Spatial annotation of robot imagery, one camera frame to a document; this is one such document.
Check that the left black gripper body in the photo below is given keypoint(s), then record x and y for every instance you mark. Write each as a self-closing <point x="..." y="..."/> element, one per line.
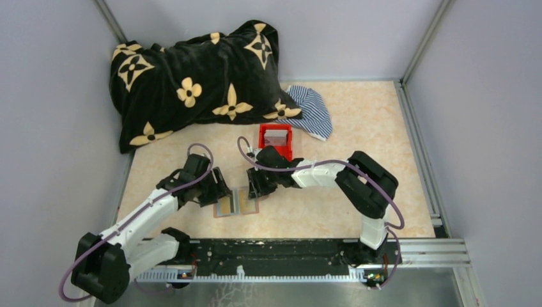
<point x="203" y="187"/>

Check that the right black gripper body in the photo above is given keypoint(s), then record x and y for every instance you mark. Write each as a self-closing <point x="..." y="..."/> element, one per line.
<point x="264" y="181"/>

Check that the gold striped credit card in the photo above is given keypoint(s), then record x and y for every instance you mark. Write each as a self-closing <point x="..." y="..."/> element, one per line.
<point x="225" y="207"/>

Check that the pink leather card holder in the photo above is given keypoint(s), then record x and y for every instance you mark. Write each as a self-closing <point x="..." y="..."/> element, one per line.
<point x="238" y="193"/>

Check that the red plastic bin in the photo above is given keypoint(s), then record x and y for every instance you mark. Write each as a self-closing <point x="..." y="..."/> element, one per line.
<point x="285" y="151"/>

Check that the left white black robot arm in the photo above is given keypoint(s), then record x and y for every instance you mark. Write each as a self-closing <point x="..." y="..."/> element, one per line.
<point x="106" y="263"/>

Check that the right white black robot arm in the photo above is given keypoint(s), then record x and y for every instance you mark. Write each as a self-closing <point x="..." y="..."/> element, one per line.
<point x="368" y="186"/>

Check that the grey card in bin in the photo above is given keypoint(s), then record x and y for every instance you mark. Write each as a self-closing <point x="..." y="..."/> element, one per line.
<point x="275" y="137"/>

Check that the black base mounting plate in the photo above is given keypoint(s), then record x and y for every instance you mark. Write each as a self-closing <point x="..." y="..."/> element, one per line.
<point x="278" y="268"/>

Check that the blue white striped cloth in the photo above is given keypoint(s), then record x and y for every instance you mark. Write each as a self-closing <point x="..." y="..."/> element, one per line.
<point x="316" y="119"/>

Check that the black floral plush blanket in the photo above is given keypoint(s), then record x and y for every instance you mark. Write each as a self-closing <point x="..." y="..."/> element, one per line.
<point x="215" y="78"/>

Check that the white cable duct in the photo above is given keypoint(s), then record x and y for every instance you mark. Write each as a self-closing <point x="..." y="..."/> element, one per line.
<point x="180" y="275"/>

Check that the aluminium frame rail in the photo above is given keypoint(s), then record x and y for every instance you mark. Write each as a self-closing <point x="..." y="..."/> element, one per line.
<point x="408" y="252"/>

